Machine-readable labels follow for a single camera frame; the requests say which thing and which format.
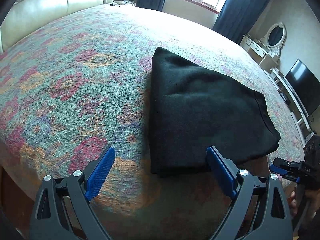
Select white vanity with oval mirror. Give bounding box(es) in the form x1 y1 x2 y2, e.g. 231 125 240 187
240 22 287 72

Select cream tufted headboard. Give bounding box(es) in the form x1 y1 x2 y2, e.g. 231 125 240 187
1 0 114 53

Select floral bedspread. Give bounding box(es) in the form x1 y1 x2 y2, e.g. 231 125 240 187
1 5 303 239

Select dark blue right curtain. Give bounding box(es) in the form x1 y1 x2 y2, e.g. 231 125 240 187
213 0 270 44

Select white tv stand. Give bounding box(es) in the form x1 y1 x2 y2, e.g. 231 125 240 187
264 68 313 145

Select black pants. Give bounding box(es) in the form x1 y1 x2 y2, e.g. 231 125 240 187
149 47 280 176

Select black television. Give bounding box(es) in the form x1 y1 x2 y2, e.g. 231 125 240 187
285 59 320 117

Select right hand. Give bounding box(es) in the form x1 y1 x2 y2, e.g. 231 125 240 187
287 188 320 218

